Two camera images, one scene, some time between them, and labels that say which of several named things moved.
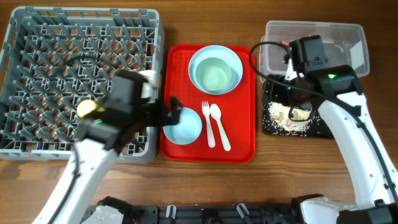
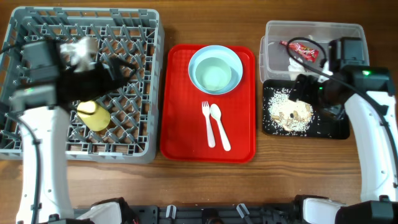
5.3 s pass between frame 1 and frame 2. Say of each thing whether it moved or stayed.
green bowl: stayed
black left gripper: moved
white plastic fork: stayed
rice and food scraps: stayed
